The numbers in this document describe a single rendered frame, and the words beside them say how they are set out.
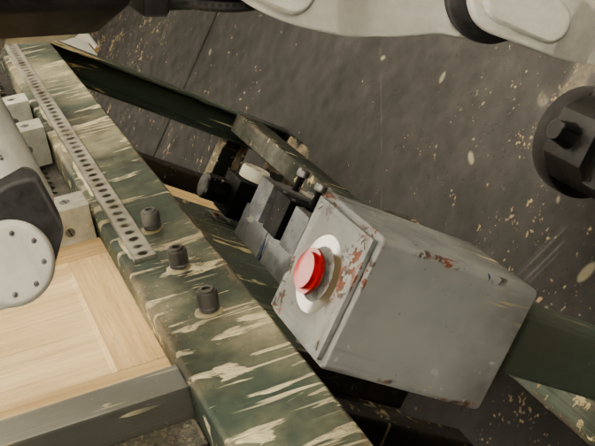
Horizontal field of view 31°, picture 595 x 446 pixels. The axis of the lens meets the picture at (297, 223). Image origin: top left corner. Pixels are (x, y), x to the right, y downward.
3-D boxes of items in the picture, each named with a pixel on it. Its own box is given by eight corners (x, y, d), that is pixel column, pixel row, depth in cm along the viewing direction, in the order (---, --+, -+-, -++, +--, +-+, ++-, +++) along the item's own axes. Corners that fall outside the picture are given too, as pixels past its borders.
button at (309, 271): (343, 264, 87) (322, 257, 86) (323, 306, 88) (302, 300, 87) (325, 245, 91) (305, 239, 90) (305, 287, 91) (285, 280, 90)
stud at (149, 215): (163, 229, 145) (159, 210, 144) (146, 234, 144) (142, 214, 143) (158, 223, 147) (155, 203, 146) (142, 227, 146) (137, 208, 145)
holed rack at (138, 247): (157, 257, 137) (156, 253, 137) (135, 264, 136) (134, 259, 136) (2, 23, 280) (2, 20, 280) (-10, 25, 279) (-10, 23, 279)
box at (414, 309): (547, 295, 91) (379, 235, 83) (486, 414, 93) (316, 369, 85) (476, 243, 101) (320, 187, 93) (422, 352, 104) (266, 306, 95)
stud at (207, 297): (223, 311, 122) (219, 289, 120) (203, 318, 121) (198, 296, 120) (217, 303, 124) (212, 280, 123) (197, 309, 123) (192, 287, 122)
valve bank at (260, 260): (516, 290, 122) (345, 231, 111) (461, 396, 125) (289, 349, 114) (343, 161, 165) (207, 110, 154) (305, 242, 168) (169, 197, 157)
